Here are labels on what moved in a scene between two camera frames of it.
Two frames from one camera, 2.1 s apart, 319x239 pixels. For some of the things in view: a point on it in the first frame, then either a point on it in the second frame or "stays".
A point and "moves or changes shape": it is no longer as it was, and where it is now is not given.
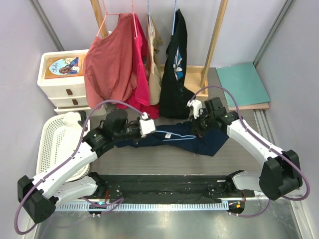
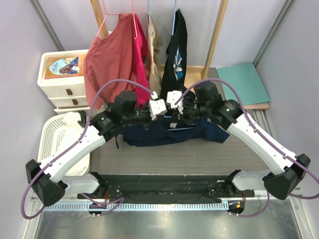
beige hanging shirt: x=154 y=69 stays
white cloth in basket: x=71 y=119 stays
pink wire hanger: x=106 y=14 stays
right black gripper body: x=204 y=123 to x=191 y=110
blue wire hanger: x=179 y=135 to x=183 y=128
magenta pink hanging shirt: x=141 y=98 stays
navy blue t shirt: x=179 y=136 moves or changes shape
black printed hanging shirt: x=175 y=94 stays
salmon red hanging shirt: x=109 y=63 stays
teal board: x=243 y=81 stays
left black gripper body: x=130 y=132 to x=139 y=116
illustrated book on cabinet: x=64 y=66 stays
